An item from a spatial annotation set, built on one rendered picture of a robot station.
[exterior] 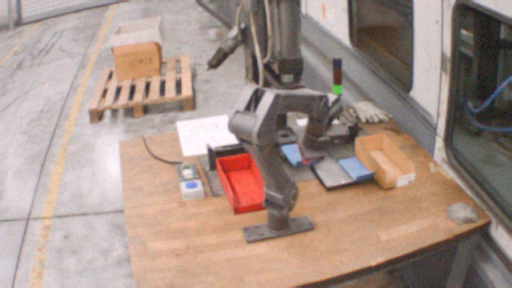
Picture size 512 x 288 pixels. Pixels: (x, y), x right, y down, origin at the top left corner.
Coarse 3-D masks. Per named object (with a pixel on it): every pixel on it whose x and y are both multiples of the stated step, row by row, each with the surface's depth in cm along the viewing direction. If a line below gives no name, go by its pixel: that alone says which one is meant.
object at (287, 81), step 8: (264, 64) 186; (264, 72) 181; (272, 72) 181; (288, 72) 166; (272, 80) 173; (280, 80) 170; (288, 80) 168; (296, 80) 170; (272, 88) 171; (280, 88) 165; (288, 88) 165; (296, 88) 165; (304, 88) 166
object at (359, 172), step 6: (342, 162) 173; (348, 162) 173; (354, 162) 172; (360, 162) 172; (348, 168) 169; (354, 168) 169; (360, 168) 169; (348, 174) 166; (354, 174) 165; (360, 174) 160; (366, 174) 161; (372, 174) 162; (354, 180) 163; (360, 180) 163
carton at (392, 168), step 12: (360, 144) 175; (372, 144) 181; (384, 144) 180; (360, 156) 176; (372, 156) 166; (384, 156) 179; (396, 156) 172; (372, 168) 167; (384, 168) 171; (396, 168) 171; (408, 168) 163; (384, 180) 159; (396, 180) 160; (408, 180) 162
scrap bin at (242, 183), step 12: (240, 156) 173; (228, 168) 174; (240, 168) 175; (252, 168) 174; (228, 180) 169; (240, 180) 169; (252, 180) 169; (228, 192) 156; (240, 192) 163; (252, 192) 163; (240, 204) 157; (252, 204) 153
